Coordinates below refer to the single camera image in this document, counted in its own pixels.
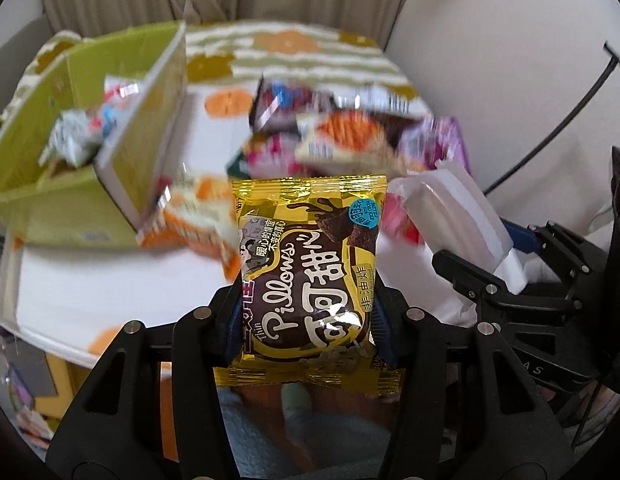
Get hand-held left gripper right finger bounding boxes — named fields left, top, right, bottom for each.
left=374, top=285, right=576, bottom=480

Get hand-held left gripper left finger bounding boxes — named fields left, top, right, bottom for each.
left=44, top=287, right=241, bottom=480

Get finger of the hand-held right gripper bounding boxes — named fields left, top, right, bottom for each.
left=500, top=220, right=612, bottom=282
left=432, top=248, right=582, bottom=324

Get yellow chocolate snack packet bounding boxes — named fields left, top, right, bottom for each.
left=213, top=175, right=407, bottom=396

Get green cardboard box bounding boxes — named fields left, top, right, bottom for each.
left=0, top=22, right=189, bottom=249

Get white plastic bag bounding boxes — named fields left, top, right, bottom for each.
left=387, top=161, right=522, bottom=322

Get orange white snack packet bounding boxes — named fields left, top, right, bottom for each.
left=136, top=175, right=241, bottom=274

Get person's legs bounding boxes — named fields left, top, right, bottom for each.
left=217, top=384, right=405, bottom=480

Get yellow object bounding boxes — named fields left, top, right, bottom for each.
left=37, top=351, right=99, bottom=420

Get pink snack packet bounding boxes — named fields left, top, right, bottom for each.
left=242, top=132, right=311, bottom=177

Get cream orange snack packet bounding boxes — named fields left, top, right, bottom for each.
left=294, top=109, right=397, bottom=172

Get dark glossy snack packet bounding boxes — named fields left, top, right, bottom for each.
left=249, top=76, right=337, bottom=134

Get silver snack packet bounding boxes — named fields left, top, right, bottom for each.
left=40, top=109, right=104, bottom=167

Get red white snack packet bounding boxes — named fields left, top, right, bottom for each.
left=102, top=75, right=144, bottom=112

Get striped floral blanket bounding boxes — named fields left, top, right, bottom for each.
left=12, top=22, right=417, bottom=113

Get black cable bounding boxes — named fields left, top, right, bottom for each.
left=482, top=41, right=620, bottom=196

